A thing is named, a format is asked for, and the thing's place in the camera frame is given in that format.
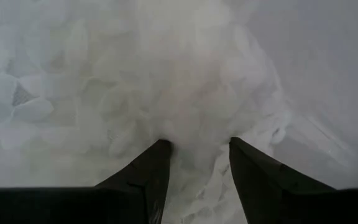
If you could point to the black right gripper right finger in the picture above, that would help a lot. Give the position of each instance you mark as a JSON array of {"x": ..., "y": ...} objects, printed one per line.
[{"x": 256, "y": 177}]

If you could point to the white lace cloth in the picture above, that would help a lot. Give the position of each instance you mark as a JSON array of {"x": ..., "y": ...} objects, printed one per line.
[{"x": 135, "y": 77}]

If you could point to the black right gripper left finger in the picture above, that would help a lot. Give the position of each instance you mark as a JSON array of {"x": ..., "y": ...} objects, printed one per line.
[{"x": 154, "y": 174}]

